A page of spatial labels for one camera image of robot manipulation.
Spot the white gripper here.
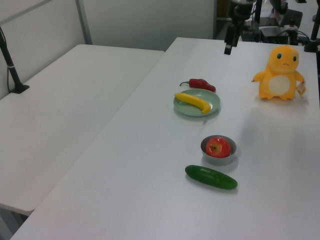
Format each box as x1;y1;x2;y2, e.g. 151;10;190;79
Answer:
224;0;254;55

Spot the red chili pepper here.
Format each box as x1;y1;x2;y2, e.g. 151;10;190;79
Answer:
179;78;216;92

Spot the pale green plastic plate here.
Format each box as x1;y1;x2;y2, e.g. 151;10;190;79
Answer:
173;88;222;118

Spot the black equipment box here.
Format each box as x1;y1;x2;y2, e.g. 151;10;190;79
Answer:
259;26;291;45

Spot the orange plush toy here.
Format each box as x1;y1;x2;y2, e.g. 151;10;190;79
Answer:
251;44;307;101

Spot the black keyboard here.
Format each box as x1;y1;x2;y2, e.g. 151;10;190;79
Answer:
277;8;304;29

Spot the yellow banana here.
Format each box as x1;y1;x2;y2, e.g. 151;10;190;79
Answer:
174;92;212;115

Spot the red apple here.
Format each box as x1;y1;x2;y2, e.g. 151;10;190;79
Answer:
205;136;232;158

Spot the small grey bowl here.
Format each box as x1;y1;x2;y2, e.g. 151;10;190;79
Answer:
200;135;237;166

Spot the green cucumber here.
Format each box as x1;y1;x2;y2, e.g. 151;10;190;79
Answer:
184;164;239;190

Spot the grey partition post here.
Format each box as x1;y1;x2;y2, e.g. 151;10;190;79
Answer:
75;0;93;46

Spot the black camera stand with cable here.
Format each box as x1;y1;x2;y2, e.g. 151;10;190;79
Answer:
0;25;30;95

